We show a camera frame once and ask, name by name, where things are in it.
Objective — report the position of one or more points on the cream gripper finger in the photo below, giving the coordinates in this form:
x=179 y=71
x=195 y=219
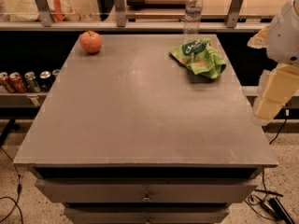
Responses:
x=275 y=89
x=259 y=40

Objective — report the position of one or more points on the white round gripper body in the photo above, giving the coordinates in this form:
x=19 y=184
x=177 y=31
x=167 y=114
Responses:
x=284 y=36

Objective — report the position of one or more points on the green rice chip bag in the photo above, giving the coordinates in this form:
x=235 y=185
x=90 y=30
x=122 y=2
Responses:
x=200 y=57

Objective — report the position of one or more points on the white orange snack bag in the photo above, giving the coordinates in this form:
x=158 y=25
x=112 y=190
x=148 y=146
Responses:
x=27 y=10

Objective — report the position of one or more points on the clear plastic water bottle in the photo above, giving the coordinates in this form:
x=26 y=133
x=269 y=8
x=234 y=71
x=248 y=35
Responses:
x=192 y=18

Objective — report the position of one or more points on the black power strip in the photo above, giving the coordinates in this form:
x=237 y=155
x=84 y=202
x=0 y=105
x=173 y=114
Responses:
x=274 y=207

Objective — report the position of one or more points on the grey drawer cabinet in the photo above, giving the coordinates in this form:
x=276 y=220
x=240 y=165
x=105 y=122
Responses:
x=129 y=136

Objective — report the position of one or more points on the red apple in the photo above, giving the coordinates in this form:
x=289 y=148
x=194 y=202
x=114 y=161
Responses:
x=90 y=41

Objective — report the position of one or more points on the dark soda can rightmost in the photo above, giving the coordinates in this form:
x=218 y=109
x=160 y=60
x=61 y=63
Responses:
x=55 y=73

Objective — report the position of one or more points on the black soda can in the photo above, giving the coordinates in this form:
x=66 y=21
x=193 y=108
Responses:
x=46 y=80

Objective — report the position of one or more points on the green soda can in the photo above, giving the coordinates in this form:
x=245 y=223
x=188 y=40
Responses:
x=32 y=82

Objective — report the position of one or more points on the red soda can leftmost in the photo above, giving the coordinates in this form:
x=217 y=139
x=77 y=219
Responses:
x=5 y=82

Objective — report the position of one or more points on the metal bracket right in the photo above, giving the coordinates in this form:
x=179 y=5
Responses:
x=233 y=13

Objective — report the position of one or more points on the metal bracket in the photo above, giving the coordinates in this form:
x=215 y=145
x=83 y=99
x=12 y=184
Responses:
x=233 y=13
x=44 y=13
x=119 y=6

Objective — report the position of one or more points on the metal bracket middle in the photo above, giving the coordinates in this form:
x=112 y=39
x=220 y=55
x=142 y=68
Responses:
x=119 y=6

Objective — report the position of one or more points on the metal bracket left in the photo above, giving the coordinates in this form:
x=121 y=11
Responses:
x=44 y=13

